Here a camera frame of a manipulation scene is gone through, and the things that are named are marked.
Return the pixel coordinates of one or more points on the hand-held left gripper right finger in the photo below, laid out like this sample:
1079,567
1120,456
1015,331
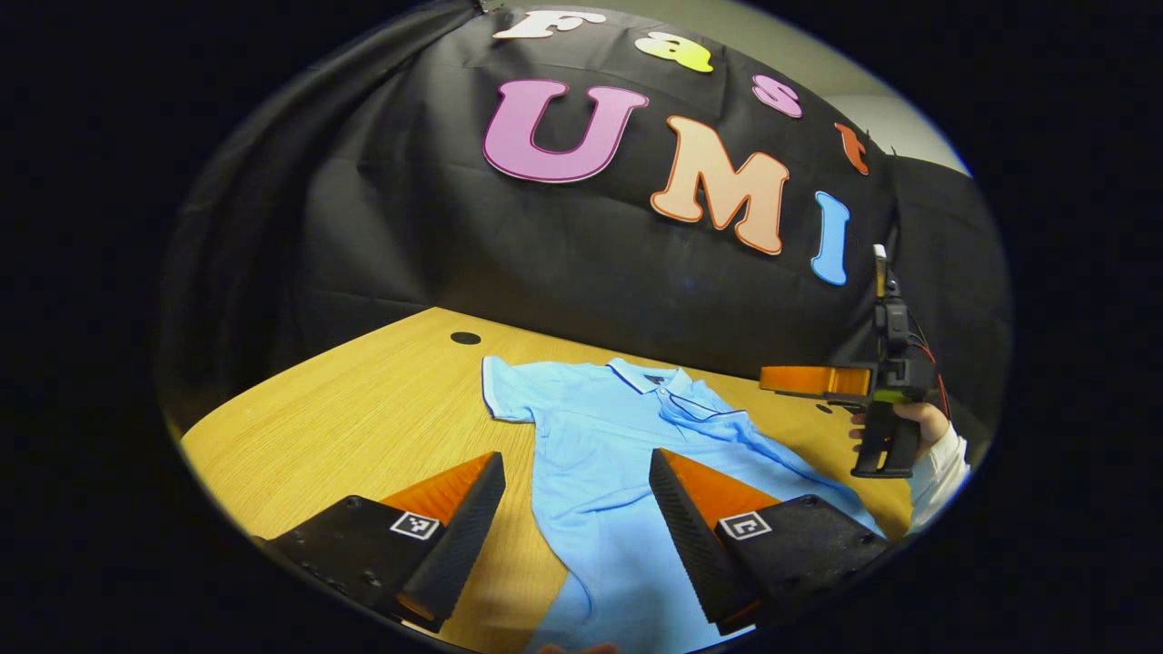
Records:
695,545

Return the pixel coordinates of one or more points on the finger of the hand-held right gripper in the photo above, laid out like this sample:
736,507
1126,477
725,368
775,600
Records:
809,380

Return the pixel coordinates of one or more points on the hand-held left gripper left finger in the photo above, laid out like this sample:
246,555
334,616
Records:
463,545

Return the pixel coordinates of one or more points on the light blue T-shirt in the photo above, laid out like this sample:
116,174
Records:
600,454

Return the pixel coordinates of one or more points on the black backdrop cloth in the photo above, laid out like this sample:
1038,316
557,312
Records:
545,245

